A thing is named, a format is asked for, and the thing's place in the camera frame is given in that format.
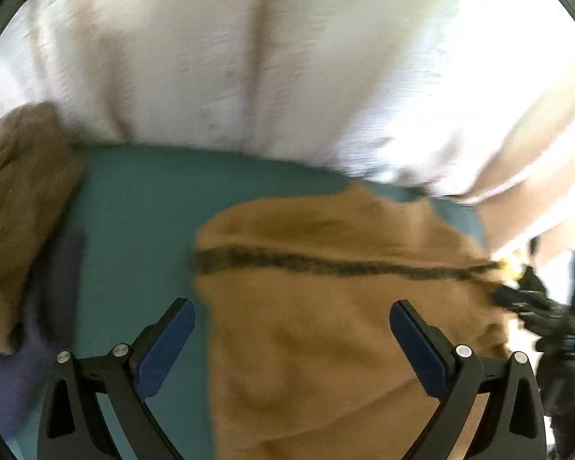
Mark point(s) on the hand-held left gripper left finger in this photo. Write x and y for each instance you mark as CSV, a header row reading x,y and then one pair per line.
x,y
165,345

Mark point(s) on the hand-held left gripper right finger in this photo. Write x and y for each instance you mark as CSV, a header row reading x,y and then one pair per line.
x,y
419,345

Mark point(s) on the purple cloth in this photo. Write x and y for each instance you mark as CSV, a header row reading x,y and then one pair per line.
x,y
33,345

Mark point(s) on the person's white shirt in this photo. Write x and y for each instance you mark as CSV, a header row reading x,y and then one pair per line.
x,y
278,52

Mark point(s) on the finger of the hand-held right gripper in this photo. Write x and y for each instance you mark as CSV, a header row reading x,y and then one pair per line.
x,y
520,299

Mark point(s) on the brown garment with dark zipper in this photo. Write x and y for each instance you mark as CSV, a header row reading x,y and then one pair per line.
x,y
326,335

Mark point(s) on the person's right forearm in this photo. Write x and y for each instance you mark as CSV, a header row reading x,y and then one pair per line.
x,y
541,201

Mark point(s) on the folded brown cloth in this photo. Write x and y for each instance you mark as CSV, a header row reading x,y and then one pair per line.
x,y
19,220

